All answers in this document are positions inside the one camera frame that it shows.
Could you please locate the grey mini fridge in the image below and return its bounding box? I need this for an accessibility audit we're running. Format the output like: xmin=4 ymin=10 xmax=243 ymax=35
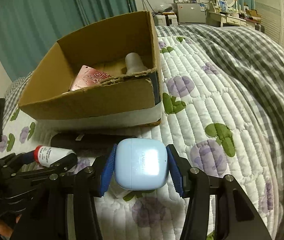
xmin=173 ymin=3 xmax=206 ymax=24

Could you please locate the teal curtain left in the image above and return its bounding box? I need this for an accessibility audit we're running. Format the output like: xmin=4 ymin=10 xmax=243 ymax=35
xmin=0 ymin=0 xmax=136 ymax=81

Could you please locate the white bottle red cap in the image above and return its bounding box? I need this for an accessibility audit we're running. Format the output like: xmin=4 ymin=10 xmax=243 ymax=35
xmin=33 ymin=145 xmax=74 ymax=167

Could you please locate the pink patterned card box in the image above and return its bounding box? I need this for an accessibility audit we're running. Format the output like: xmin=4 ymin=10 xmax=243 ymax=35
xmin=69 ymin=65 xmax=111 ymax=91

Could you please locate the white suitcase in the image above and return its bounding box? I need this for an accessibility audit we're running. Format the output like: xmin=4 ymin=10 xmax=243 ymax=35
xmin=153 ymin=14 xmax=178 ymax=27

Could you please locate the white dressing table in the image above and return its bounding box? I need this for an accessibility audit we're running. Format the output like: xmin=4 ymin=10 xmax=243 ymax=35
xmin=206 ymin=11 xmax=265 ymax=33

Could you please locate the black remote control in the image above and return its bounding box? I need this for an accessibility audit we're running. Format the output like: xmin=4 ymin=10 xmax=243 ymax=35
xmin=50 ymin=132 xmax=136 ymax=152

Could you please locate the light blue earbuds case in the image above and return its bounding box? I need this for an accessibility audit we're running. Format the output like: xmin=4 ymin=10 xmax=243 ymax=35
xmin=114 ymin=138 xmax=169 ymax=191

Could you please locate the brown cardboard box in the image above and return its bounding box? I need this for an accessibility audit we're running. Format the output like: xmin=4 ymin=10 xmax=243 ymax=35
xmin=19 ymin=11 xmax=163 ymax=130

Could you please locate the grey checked bed cover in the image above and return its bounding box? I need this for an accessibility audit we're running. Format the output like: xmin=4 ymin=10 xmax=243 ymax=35
xmin=0 ymin=25 xmax=284 ymax=239

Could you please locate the white tube in box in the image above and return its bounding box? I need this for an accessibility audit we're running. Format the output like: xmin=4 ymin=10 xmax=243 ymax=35
xmin=125 ymin=53 xmax=148 ymax=75

